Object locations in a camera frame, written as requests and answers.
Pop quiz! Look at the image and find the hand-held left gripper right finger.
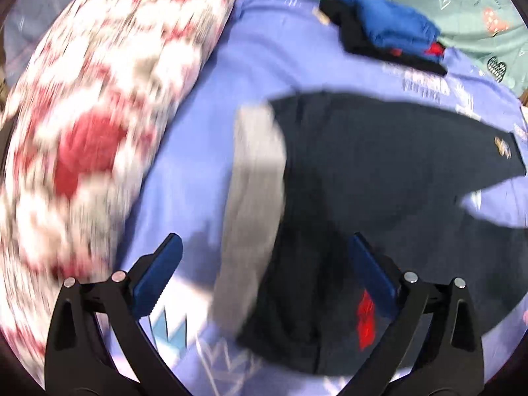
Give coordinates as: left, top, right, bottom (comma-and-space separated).
350, 233, 486, 396

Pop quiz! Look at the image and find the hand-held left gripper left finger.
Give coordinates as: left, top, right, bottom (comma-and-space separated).
45, 233, 184, 396

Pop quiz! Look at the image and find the dark navy pants grey waistband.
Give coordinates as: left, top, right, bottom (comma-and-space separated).
212, 91, 528, 377

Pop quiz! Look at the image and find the purple printed bedsheet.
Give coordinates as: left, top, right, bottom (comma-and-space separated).
97, 0, 528, 396

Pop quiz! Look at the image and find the red white floral quilt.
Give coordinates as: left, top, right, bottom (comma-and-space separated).
0, 0, 239, 386

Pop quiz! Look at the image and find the black folded garment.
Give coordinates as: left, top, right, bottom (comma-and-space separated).
319, 0, 449, 77

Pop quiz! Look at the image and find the blue folded garment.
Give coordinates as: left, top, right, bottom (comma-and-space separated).
331, 0, 441, 53

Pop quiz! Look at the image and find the green printed blanket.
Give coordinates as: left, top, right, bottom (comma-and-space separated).
274, 0, 528, 91

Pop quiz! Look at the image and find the light blue checked cloth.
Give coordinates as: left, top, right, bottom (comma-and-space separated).
3, 0, 89, 79

